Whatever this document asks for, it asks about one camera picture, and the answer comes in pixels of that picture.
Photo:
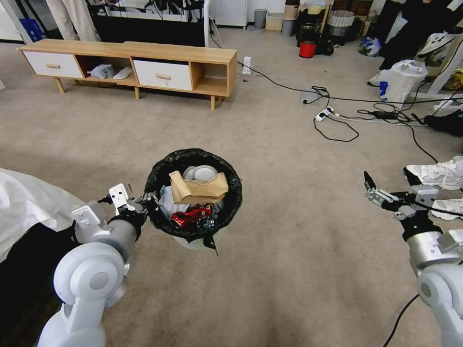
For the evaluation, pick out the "black draped table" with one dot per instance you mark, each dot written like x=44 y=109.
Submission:
x=152 y=30

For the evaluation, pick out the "short grey bin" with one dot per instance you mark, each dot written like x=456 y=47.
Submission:
x=287 y=28

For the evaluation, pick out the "crumpled white plastic wrapper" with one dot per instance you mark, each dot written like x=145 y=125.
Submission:
x=167 y=202

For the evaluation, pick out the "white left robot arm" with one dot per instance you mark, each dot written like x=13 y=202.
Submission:
x=90 y=274

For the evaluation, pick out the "crumpled brown paper bag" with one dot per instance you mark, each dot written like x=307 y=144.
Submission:
x=199 y=189

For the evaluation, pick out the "tall grey waste bin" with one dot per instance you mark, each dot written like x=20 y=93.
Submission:
x=260 y=18

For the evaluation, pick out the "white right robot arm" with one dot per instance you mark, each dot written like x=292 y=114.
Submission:
x=441 y=289

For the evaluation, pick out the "white woven basket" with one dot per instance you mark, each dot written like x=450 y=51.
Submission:
x=275 y=21

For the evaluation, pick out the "upright white power adapter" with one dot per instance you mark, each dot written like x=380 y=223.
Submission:
x=247 y=65

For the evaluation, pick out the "white cloth sheet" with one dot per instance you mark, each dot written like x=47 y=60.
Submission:
x=29 y=202

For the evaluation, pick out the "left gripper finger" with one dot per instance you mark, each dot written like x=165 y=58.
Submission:
x=146 y=197
x=144 y=209

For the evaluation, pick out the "grey paper bowl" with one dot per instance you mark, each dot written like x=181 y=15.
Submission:
x=202 y=172

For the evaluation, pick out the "white trash bin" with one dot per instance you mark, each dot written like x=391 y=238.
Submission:
x=195 y=240

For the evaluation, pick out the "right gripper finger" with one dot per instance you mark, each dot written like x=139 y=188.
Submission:
x=405 y=213
x=376 y=195

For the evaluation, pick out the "blue and white plastic bag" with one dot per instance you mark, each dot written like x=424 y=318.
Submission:
x=370 y=46

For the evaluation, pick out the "striped woven basket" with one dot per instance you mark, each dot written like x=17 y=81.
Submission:
x=340 y=22

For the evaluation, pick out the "large white plastic bag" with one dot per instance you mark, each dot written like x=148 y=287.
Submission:
x=401 y=83

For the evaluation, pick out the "blue plastic crate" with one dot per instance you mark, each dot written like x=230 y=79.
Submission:
x=32 y=30

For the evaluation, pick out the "white power strip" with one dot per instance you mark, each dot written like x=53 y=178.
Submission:
x=323 y=114

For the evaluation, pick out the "white plastic bag in cabinet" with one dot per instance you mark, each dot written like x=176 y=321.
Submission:
x=101 y=71

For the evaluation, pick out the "black waste bin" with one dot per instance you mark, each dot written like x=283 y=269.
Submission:
x=307 y=32

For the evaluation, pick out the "red waste bin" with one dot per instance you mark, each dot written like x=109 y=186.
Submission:
x=307 y=50

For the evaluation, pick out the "black and white wrapper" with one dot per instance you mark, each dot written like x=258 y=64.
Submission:
x=207 y=224

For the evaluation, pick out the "white shoe in cabinet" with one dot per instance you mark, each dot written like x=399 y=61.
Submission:
x=123 y=73

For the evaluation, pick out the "black bin liner bag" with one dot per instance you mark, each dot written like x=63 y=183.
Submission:
x=153 y=180

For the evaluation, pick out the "wooden TV cabinet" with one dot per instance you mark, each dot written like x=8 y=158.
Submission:
x=213 y=61

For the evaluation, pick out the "person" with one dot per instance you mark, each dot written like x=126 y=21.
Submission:
x=68 y=18

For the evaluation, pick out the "white cabinet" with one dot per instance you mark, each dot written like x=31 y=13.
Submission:
x=229 y=12

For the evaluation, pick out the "black power brick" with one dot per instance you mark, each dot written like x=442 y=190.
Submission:
x=379 y=114

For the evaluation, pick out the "white pole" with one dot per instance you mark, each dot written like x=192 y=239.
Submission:
x=207 y=21

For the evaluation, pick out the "hanging dark clothes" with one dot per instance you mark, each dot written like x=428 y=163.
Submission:
x=401 y=32

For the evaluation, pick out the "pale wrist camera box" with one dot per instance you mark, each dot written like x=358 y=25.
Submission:
x=425 y=195
x=121 y=195

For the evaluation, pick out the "white rack frame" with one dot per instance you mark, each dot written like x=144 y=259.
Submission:
x=446 y=68

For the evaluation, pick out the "crushed red can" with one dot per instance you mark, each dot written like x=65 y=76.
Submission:
x=186 y=217

